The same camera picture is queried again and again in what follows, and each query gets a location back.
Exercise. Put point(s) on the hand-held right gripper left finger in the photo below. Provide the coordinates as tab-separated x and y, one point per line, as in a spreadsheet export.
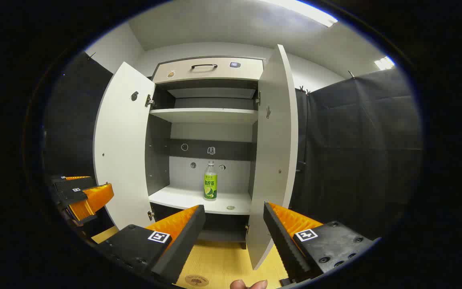
183	245

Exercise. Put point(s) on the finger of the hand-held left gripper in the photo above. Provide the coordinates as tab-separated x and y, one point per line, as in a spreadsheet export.
70	196
74	184

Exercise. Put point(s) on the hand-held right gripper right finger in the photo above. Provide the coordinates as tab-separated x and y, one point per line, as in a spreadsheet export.
283	245

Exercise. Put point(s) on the white cabinet door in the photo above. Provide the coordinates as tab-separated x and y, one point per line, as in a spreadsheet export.
273	160
122	152

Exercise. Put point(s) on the green label drink bottle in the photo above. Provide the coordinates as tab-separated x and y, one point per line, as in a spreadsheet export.
210	186

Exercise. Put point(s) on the white and grey cabinet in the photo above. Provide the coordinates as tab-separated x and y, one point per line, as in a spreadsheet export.
157	160

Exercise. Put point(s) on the white cabinet shelf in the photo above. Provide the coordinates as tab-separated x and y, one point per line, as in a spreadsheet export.
207	115
183	198

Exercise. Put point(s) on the metal door hinge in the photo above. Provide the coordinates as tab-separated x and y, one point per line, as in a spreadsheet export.
149	100
258	98

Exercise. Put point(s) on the beige cabinet drawer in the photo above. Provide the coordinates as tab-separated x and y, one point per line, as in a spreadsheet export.
223	72

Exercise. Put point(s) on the black backdrop cloth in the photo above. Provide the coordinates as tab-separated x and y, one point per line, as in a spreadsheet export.
74	120
355	152

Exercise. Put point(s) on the small ceiling light panel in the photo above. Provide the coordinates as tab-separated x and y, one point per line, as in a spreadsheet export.
384	63

